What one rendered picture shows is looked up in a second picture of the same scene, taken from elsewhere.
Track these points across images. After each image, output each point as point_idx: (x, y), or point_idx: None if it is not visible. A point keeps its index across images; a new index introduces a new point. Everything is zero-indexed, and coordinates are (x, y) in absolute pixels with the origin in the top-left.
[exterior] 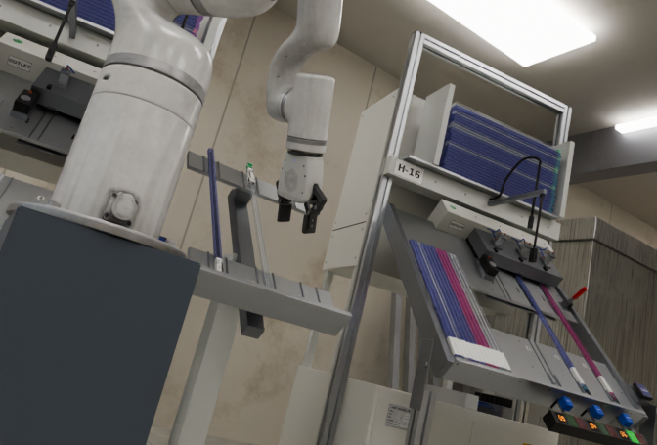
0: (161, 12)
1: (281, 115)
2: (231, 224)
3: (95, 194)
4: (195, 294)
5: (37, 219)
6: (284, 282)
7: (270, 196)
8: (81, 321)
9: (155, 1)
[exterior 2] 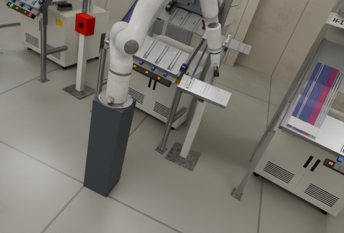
0: None
1: None
2: None
3: (107, 96)
4: (179, 90)
5: (95, 102)
6: (213, 87)
7: (232, 47)
8: (104, 118)
9: None
